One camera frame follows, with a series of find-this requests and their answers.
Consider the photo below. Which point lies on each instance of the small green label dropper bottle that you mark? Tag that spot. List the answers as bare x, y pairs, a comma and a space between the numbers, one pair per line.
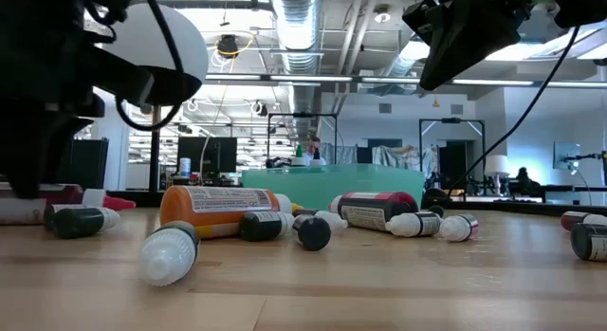
261, 226

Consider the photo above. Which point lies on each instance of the slanted silver ceiling duct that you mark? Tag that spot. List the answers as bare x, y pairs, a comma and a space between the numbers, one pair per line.
403, 60

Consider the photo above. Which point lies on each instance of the pink cap food coloring bottle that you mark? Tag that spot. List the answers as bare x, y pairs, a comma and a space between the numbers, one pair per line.
374, 212

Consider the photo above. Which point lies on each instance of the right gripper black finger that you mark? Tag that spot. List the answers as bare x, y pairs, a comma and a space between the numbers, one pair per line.
469, 37
427, 15

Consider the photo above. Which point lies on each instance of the green cap food coloring bottle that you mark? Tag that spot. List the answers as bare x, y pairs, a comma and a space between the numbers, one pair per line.
299, 161

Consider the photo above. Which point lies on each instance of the long ceiling light strip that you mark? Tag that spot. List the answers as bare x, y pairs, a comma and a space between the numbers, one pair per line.
308, 78

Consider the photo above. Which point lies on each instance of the black background monitor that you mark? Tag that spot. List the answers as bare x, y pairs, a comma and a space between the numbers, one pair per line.
218, 153

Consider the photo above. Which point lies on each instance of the black cap food coloring bottle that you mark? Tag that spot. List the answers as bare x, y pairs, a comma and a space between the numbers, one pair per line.
317, 161

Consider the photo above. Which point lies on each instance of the black aluminium table frame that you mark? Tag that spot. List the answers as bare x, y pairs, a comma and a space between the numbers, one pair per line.
498, 207

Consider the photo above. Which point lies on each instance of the white globe table lamp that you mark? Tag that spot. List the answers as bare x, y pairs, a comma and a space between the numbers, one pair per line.
142, 37

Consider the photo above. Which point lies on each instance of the white lampshade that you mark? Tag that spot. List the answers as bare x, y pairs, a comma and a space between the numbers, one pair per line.
497, 165

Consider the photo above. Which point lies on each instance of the white blue container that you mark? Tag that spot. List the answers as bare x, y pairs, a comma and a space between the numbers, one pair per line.
185, 167

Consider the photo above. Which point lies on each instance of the person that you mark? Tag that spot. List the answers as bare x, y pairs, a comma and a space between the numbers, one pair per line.
524, 179
310, 142

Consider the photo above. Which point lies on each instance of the green translucent plastic tray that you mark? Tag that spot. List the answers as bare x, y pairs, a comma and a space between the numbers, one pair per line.
355, 184

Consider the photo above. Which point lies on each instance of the black background desk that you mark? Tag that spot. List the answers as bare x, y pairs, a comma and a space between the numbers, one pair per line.
569, 189

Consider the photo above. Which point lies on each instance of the red cap food coloring bottle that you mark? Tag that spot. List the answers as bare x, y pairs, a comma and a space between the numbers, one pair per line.
95, 197

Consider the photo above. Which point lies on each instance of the black cabinet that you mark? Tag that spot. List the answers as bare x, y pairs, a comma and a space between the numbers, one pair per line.
97, 165

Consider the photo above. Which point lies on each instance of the yellow hanging marker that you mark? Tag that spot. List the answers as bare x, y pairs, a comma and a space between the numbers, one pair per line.
435, 103

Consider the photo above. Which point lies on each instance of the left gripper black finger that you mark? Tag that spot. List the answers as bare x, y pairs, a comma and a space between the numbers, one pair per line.
42, 151

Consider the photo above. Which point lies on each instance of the black gantry frame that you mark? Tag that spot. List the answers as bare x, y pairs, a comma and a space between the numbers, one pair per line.
303, 115
450, 120

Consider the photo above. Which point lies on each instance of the orange yellow cap coloring bottle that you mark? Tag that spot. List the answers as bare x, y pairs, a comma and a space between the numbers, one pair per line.
180, 212

